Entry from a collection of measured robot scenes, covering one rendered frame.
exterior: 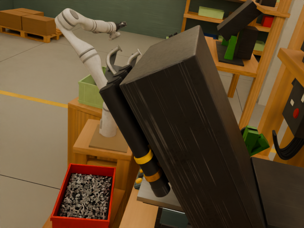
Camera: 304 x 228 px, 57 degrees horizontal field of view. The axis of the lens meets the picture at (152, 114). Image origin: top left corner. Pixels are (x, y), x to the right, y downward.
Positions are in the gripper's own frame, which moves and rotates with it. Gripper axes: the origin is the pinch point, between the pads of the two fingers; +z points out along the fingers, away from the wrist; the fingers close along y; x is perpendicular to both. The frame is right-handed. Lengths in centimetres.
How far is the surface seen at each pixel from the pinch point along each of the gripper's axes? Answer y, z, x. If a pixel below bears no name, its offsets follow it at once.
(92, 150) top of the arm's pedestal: 14, -70, 64
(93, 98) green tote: 34, -17, 39
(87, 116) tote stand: 42, -21, 49
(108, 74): 28.4, 7.7, 26.1
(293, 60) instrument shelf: -90, -80, 54
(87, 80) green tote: 38.5, -7.4, 24.2
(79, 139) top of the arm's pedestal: 22, -66, 57
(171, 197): -42, -117, 77
